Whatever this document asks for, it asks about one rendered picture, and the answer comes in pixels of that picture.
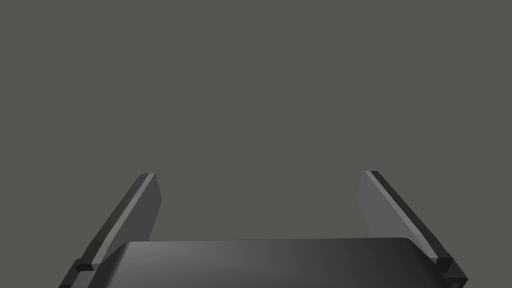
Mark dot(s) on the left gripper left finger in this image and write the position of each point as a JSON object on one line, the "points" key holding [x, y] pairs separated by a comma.
{"points": [[134, 214]]}

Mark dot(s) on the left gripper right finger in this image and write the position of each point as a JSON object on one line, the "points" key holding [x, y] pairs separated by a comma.
{"points": [[390, 212]]}

